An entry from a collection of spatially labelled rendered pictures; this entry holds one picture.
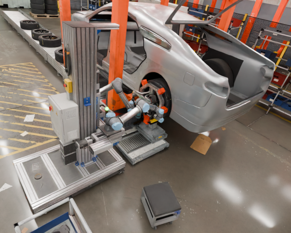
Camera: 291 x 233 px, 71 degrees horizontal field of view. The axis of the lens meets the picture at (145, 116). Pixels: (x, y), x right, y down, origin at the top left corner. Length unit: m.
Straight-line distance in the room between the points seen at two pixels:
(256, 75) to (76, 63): 3.19
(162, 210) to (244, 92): 2.82
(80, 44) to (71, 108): 0.67
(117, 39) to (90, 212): 2.32
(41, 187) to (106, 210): 0.85
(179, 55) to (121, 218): 2.25
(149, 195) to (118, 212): 0.49
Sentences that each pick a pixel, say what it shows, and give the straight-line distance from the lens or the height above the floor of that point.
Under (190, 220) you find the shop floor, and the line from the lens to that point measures 3.01.
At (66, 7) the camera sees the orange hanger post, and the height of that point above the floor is 1.80.
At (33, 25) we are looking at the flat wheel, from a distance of 9.41.
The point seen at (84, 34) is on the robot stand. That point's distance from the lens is 2.15.
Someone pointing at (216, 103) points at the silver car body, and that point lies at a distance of 2.76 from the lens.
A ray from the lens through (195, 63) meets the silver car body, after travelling 2.79.
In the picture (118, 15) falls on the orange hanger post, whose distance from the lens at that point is 3.02.
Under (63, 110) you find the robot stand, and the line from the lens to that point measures 2.31.
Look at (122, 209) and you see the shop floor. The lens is 2.90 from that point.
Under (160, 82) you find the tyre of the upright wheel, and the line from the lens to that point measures 3.26.
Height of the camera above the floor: 2.47
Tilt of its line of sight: 34 degrees down
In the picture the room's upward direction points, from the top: 10 degrees clockwise
